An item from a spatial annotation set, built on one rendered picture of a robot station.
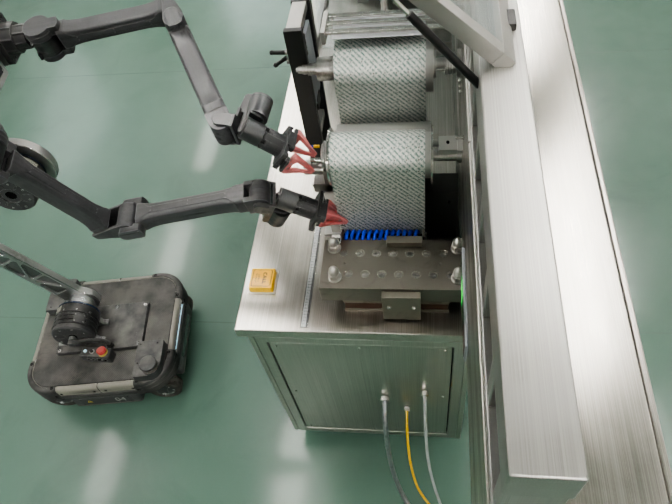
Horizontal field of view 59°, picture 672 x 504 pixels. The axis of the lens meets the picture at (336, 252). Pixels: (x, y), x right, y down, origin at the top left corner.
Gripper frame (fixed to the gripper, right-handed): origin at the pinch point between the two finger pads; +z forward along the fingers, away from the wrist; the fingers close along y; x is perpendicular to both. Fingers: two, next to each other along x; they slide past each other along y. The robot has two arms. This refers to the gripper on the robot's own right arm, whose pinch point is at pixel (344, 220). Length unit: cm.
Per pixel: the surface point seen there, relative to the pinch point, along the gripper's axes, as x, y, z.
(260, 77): -134, -206, -19
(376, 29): 38.4, -29.9, -11.3
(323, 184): 3.1, -7.1, -8.5
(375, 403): -55, 25, 38
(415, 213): 12.5, 0.3, 15.1
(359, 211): 5.8, 0.2, 1.7
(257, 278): -25.5, 10.1, -15.7
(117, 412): -147, 19, -40
